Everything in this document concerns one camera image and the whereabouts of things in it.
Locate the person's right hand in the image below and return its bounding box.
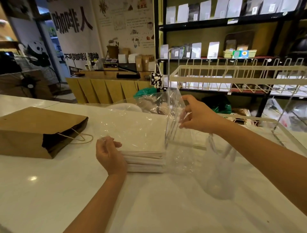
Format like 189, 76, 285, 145
179, 94, 226, 134

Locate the person's left hand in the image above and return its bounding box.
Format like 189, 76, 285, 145
95, 136, 128, 177

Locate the large clear plastic bag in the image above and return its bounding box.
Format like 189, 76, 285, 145
99, 89, 194, 174

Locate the person's left forearm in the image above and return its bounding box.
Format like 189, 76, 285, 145
63, 172, 128, 233

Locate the person's right forearm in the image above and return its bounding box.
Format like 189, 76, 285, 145
216, 117, 307, 216

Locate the stack of white paper bags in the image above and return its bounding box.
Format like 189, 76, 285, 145
119, 115, 169, 174

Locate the dark green plastic bag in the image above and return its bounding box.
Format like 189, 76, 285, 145
203, 95, 232, 115

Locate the light green plastic bag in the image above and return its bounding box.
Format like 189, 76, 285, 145
133, 87, 157, 98

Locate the panda print pouch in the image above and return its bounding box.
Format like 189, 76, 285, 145
150, 72, 164, 89

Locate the small clear plastic bag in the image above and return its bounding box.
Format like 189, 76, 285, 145
203, 133, 238, 200

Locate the wooden counter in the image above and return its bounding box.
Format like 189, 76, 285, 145
65, 70, 158, 104

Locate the black heat sealer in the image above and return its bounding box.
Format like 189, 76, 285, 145
117, 63, 141, 79

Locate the white coffee pouch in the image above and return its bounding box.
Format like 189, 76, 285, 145
191, 43, 202, 59
207, 42, 220, 59

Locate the group of brown kraft bags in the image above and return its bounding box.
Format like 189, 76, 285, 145
118, 48, 156, 72

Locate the brown paper carrier bag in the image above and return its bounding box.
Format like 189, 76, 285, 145
0, 107, 94, 159

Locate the green yellow box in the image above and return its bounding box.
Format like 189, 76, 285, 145
223, 49, 257, 59

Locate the white plastic bags heap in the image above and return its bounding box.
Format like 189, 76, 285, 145
261, 98, 307, 128

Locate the panda figure poster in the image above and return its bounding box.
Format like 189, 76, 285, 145
23, 40, 60, 84

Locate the row of grey white pouches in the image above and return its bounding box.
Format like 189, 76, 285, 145
165, 0, 301, 24

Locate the black shelf unit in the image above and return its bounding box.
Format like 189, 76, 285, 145
153, 0, 307, 118

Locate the black round helmet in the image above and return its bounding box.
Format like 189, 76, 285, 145
289, 36, 307, 58

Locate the white wire display rack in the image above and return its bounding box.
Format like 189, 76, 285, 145
165, 48, 307, 151

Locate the white illustrated wall poster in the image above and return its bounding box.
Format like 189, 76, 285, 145
92, 0, 156, 59

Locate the white wall poster black lettering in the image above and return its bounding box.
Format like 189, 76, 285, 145
47, 0, 102, 83

